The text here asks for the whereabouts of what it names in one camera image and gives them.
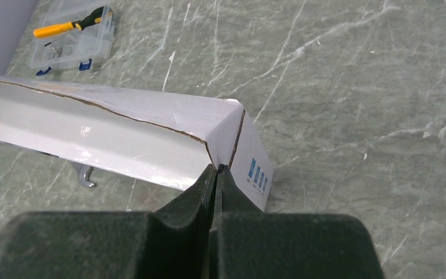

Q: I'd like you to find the white hair clipper box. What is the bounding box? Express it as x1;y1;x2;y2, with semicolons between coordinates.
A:
0;76;274;210

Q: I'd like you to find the clear plastic organizer box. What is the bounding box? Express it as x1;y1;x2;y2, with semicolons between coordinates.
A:
29;0;116;76

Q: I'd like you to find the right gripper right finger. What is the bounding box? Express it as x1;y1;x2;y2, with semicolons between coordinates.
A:
209;165;384;278

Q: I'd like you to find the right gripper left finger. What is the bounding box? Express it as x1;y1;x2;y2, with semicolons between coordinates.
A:
0;165;217;278

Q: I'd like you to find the silver combination wrench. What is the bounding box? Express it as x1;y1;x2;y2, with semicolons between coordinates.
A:
70;162;96;188

